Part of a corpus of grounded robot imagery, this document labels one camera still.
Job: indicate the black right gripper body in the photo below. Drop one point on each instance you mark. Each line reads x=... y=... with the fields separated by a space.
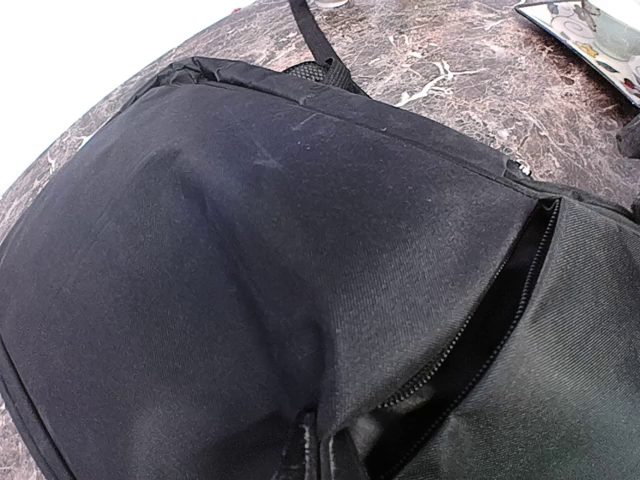
x=628 y=139

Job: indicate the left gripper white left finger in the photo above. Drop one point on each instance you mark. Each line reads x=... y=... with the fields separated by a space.
x=303 y=449

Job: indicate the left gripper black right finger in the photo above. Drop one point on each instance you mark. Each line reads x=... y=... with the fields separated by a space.
x=340 y=460

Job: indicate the black student bag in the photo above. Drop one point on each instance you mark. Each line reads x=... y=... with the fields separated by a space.
x=236 y=246

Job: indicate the floral square plate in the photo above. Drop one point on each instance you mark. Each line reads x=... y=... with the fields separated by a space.
x=569 y=22

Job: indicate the pale green bowl on plate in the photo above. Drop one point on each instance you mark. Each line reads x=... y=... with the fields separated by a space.
x=616 y=24

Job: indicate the small celadon bowl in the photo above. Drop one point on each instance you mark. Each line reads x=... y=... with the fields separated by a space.
x=330 y=4

